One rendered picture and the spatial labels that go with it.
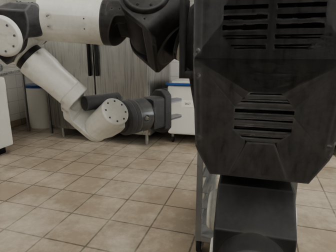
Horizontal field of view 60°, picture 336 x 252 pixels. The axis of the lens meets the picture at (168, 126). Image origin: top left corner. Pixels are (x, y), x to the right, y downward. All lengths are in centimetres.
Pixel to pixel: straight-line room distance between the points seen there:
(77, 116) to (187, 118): 294
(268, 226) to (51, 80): 51
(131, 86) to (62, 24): 291
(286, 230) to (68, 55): 360
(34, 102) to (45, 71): 411
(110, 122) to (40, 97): 413
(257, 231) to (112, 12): 46
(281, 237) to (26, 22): 58
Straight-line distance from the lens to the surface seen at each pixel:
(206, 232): 173
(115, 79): 358
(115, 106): 66
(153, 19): 52
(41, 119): 482
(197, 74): 41
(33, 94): 477
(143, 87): 344
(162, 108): 78
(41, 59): 68
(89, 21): 60
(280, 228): 52
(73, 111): 71
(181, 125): 364
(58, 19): 63
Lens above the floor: 110
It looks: 14 degrees down
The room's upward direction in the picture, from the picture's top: straight up
